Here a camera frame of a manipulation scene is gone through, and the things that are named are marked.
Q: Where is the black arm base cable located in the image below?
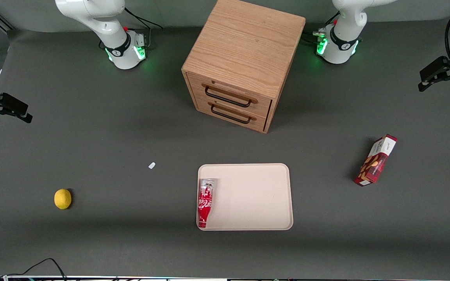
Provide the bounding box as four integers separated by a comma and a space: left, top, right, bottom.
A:
302, 11, 341, 45
124, 7, 163, 49

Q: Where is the wooden drawer front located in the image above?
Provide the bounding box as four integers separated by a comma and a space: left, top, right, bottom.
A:
195, 97, 269, 132
186, 72, 273, 118

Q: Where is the thin black table cable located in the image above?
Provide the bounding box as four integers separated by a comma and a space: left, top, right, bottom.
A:
0, 258, 68, 281

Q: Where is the beige plastic tray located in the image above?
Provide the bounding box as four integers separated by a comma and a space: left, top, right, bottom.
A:
197, 163, 294, 231

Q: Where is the crushed red cola can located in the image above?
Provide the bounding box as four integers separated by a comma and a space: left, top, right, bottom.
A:
197, 178, 215, 229

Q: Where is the black metal drawer handle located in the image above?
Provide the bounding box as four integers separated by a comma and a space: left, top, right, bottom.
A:
204, 86, 252, 108
210, 104, 252, 125

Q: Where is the yellow lemon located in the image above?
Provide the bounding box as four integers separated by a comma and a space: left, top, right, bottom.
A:
54, 189, 72, 210

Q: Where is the red tartan cookie box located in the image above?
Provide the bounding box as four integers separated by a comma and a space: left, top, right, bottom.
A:
353, 134, 398, 187

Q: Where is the wooden drawer cabinet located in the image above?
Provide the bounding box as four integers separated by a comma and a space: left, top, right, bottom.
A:
181, 0, 306, 134

